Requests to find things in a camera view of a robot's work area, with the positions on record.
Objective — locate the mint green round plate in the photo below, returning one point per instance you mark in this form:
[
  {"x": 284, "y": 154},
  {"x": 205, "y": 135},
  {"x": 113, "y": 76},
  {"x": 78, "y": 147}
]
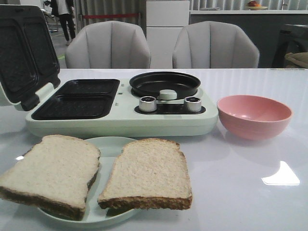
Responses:
[{"x": 96, "y": 217}]

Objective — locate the right grey upholstered chair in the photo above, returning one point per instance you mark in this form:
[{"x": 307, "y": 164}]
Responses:
[{"x": 211, "y": 44}]

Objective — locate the red barrier tape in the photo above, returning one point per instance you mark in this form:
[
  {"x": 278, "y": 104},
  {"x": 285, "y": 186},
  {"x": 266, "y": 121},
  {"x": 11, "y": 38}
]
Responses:
[{"x": 109, "y": 16}]

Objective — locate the bread slice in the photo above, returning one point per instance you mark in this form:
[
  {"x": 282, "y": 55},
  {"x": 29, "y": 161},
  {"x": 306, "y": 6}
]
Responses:
[
  {"x": 55, "y": 175},
  {"x": 149, "y": 174}
]

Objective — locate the person in background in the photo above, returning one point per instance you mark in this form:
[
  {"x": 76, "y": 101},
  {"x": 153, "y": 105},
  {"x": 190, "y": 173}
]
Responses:
[{"x": 63, "y": 9}]

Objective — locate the right silver control knob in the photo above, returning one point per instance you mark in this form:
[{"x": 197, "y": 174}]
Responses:
[{"x": 192, "y": 104}]

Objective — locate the beige cushion at right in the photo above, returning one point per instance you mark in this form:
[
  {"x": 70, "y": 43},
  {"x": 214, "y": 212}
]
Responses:
[{"x": 297, "y": 60}]

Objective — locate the mint green breakfast maker base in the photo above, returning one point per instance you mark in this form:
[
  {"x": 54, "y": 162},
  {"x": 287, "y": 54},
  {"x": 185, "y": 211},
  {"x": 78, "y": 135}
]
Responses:
[{"x": 88, "y": 108}]

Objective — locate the pink plastic bowl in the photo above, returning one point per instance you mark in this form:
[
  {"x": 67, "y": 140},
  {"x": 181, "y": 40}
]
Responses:
[{"x": 253, "y": 117}]

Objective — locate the fruit plate on counter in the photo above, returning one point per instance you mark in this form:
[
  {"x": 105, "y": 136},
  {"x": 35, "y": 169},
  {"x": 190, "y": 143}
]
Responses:
[{"x": 254, "y": 5}]

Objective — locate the white cabinet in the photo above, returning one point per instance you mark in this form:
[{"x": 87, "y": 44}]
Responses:
[{"x": 164, "y": 21}]

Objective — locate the silver control knob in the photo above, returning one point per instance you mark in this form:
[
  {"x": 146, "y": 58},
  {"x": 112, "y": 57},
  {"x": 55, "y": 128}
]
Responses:
[
  {"x": 147, "y": 104},
  {"x": 192, "y": 104}
]

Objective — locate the left grey upholstered chair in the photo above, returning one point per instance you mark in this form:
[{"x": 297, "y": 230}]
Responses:
[{"x": 109, "y": 45}]

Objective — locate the grey upholstered chair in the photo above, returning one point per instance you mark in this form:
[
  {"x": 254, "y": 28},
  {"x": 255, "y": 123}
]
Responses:
[
  {"x": 109, "y": 45},
  {"x": 211, "y": 44}
]

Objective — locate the black round frying pan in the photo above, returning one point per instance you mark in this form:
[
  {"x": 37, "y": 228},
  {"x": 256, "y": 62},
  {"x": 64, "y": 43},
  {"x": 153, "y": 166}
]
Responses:
[{"x": 151, "y": 83}]

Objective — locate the left silver control knob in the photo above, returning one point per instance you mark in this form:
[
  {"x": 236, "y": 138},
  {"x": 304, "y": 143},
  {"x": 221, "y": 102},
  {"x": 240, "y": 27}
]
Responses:
[{"x": 147, "y": 104}]

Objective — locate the dark grey kitchen counter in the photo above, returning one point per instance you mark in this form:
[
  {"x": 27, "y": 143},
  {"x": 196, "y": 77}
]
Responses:
[{"x": 274, "y": 32}]

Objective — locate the breakfast maker hinged lid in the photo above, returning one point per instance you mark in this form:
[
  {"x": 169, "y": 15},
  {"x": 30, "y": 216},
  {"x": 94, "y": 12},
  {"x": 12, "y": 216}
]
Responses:
[{"x": 28, "y": 60}]

